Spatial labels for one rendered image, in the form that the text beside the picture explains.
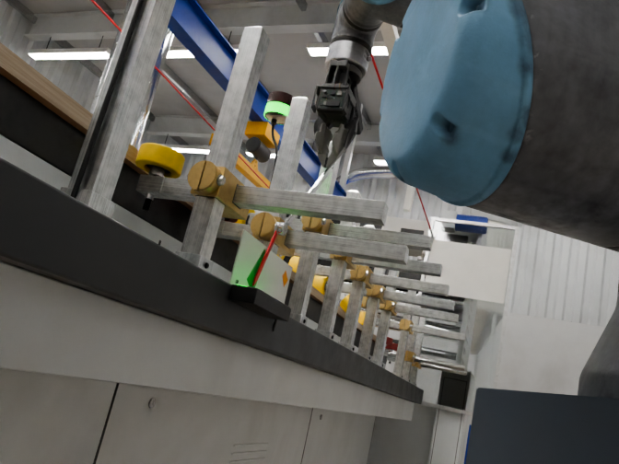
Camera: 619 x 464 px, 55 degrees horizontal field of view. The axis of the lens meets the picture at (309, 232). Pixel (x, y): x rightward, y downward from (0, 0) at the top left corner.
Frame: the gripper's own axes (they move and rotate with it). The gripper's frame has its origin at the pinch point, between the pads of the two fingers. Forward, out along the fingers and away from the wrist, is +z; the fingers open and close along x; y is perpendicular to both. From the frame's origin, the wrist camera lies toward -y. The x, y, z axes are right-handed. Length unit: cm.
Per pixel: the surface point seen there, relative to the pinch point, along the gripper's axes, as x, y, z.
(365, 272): -5, -68, 7
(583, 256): 131, -870, -244
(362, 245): 10.7, 0.0, 16.1
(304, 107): -6.2, 4.1, -10.2
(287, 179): -6.0, 4.1, 5.8
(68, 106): -26, 43, 13
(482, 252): 17, -249, -55
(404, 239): 13.6, -25.0, 6.9
